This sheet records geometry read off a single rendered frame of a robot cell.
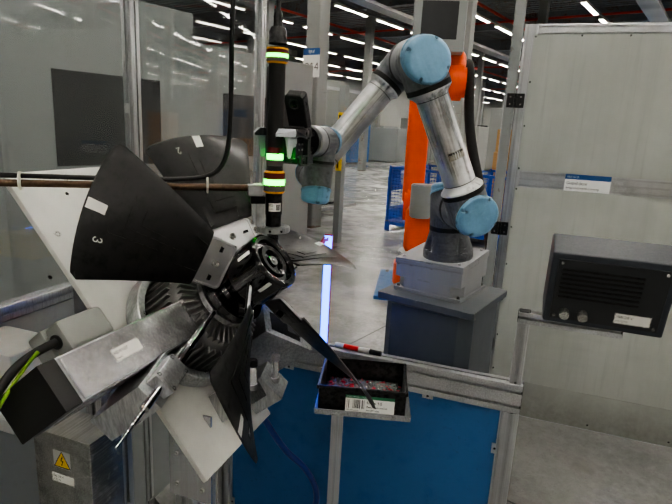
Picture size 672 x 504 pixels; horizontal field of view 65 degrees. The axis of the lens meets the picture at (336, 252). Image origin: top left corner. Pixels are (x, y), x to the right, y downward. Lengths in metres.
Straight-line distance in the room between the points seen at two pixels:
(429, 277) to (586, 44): 1.57
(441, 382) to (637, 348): 1.67
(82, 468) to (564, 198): 2.31
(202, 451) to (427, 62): 0.98
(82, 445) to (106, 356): 0.37
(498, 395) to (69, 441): 1.01
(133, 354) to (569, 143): 2.29
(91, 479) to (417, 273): 0.99
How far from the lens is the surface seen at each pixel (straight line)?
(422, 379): 1.50
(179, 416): 1.09
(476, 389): 1.48
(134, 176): 0.92
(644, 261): 1.34
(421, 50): 1.35
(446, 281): 1.58
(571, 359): 3.01
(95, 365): 0.88
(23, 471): 1.79
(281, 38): 1.10
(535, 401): 3.10
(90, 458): 1.24
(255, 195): 1.09
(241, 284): 1.01
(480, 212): 1.44
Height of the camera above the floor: 1.48
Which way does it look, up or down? 13 degrees down
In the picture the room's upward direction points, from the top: 3 degrees clockwise
